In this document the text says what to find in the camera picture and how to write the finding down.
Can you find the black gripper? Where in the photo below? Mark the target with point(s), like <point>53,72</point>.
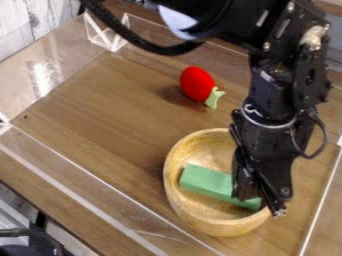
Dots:
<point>273,143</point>

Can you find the green rectangular block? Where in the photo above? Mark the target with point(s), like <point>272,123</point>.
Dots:
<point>214,183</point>

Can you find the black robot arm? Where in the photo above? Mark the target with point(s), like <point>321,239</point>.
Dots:
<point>285,33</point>

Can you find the brown wooden bowl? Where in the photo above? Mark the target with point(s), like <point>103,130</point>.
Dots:
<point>207,148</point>

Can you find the red plush strawberry toy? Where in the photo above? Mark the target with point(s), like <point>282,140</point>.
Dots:
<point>199,87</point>

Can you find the clear acrylic enclosure wall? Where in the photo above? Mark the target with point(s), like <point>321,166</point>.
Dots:
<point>94,117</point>

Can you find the black clamp with cable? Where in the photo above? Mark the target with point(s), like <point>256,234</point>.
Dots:
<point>23,239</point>

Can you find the clear acrylic corner bracket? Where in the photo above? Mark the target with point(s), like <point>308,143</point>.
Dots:
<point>103,38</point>

